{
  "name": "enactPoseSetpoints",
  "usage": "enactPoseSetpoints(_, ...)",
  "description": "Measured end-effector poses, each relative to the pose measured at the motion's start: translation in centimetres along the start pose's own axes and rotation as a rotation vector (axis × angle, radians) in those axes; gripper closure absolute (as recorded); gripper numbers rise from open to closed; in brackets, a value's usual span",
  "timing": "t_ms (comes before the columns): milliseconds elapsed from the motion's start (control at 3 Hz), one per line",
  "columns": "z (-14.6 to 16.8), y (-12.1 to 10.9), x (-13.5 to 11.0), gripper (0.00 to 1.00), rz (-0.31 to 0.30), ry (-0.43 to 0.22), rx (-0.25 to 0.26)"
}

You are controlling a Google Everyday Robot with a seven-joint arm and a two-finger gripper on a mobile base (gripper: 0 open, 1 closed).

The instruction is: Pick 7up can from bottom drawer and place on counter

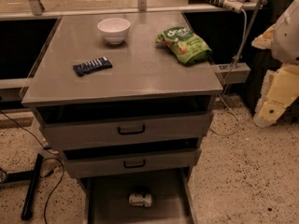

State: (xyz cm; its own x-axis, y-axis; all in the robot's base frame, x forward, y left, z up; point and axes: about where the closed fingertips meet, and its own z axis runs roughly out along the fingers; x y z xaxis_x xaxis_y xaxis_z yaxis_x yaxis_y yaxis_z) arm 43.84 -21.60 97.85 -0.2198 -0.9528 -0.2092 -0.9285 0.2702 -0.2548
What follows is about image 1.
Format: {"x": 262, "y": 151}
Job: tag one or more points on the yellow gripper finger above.
{"x": 279, "y": 90}
{"x": 264, "y": 41}

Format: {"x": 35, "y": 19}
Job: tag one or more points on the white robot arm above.
{"x": 285, "y": 41}

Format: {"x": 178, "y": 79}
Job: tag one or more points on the grey drawer cabinet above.
{"x": 144, "y": 81}

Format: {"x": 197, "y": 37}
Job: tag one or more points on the grey bottom drawer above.
{"x": 156, "y": 197}

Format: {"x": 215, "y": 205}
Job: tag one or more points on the grey drawer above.
{"x": 114, "y": 132}
{"x": 156, "y": 197}
{"x": 134, "y": 163}

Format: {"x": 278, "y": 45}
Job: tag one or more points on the grey middle drawer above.
{"x": 134, "y": 163}

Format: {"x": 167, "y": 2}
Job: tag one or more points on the grey top drawer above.
{"x": 114, "y": 132}

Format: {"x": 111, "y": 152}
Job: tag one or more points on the dark side cabinet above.
{"x": 263, "y": 60}

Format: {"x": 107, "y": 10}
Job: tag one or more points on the white power strip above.
{"x": 219, "y": 0}

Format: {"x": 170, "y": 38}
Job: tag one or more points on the green chip bag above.
{"x": 187, "y": 46}

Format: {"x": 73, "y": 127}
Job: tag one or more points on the white ceramic bowl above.
{"x": 114, "y": 30}

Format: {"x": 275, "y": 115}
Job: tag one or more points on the dark blue snack bar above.
{"x": 91, "y": 66}

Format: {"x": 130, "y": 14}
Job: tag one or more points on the black floor stand leg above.
{"x": 32, "y": 176}

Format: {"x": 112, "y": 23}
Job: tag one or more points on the grey cable box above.
{"x": 228, "y": 75}

